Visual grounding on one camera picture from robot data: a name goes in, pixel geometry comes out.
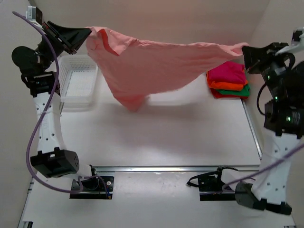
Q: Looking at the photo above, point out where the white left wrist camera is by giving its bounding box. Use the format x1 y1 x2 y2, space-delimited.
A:
26 6 43 25

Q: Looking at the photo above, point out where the salmon pink t-shirt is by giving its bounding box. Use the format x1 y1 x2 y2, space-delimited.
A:
86 27 246 112

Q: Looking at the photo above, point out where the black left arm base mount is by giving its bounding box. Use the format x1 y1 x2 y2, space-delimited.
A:
69 176 114 200

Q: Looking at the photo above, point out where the folded green t-shirt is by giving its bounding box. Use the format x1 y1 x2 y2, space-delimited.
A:
217 84 250 97

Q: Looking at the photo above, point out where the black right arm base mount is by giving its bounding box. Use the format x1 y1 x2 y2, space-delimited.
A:
186 166 238 201

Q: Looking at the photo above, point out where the folded red t-shirt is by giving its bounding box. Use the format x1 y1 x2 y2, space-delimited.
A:
210 88 248 99

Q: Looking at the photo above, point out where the aluminium table rail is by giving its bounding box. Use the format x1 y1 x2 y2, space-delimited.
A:
42 98 266 174

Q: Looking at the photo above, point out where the white perforated plastic basket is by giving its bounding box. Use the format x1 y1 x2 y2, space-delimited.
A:
58 55 98 109

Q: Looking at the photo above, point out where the folded orange t-shirt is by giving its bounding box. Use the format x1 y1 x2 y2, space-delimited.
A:
206 72 248 91

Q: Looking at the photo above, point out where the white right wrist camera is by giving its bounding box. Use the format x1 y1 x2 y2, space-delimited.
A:
275 27 304 56

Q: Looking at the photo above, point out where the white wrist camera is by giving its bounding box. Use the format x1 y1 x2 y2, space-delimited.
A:
275 27 304 56
26 6 43 25

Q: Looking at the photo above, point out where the folded magenta t-shirt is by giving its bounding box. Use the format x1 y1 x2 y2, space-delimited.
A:
207 61 247 85

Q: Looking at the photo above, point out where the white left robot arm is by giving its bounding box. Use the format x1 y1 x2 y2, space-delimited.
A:
11 21 93 179

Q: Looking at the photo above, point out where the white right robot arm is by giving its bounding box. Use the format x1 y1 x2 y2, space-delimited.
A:
235 43 304 215

